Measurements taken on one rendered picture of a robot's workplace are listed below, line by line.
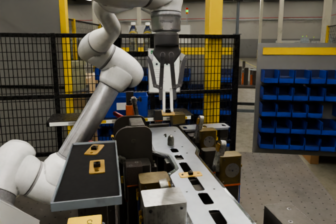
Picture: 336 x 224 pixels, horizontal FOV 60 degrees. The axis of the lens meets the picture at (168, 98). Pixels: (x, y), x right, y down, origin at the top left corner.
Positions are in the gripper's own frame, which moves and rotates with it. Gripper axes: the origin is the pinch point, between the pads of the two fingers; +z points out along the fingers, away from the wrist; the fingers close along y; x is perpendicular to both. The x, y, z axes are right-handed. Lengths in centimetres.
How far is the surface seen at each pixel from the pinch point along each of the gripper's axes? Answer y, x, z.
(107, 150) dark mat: -18.4, -4.1, 14.2
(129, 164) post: -12.5, -0.4, 20.1
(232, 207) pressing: 17.9, -9.1, 31.1
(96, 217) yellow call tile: -15.3, -38.6, 15.9
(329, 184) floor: 182, 201, 124
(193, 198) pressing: 7.4, -3.4, 30.6
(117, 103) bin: -27, 90, 14
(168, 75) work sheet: 6, 114, -2
